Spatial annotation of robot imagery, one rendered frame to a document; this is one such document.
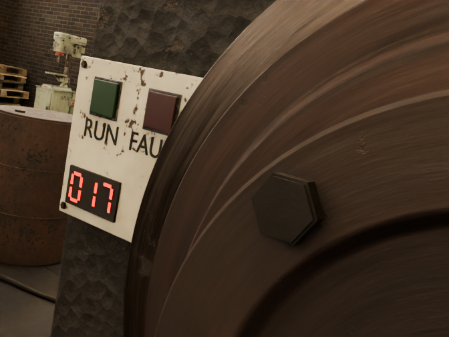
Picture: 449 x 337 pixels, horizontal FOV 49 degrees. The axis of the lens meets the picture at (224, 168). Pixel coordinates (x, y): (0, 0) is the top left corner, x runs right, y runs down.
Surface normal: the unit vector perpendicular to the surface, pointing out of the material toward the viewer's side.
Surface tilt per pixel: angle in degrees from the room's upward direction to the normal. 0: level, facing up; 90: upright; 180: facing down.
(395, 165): 90
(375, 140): 90
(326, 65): 90
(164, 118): 90
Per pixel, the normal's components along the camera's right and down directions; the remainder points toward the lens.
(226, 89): -0.55, 0.03
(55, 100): 0.81, 0.25
